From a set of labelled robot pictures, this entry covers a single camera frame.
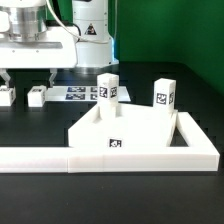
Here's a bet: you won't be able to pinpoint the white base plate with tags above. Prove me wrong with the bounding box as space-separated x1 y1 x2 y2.
46 86 131 102

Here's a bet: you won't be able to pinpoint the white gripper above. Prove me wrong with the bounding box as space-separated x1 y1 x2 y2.
0 27 77 88

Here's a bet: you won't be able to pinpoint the white square tabletop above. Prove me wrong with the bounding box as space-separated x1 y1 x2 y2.
68 103 178 149

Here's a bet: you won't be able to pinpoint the black cables at base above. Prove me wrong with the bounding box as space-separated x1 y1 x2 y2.
45 0 63 21

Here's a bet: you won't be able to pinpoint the white L-shaped obstacle wall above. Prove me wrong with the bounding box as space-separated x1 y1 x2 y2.
0 112 220 173

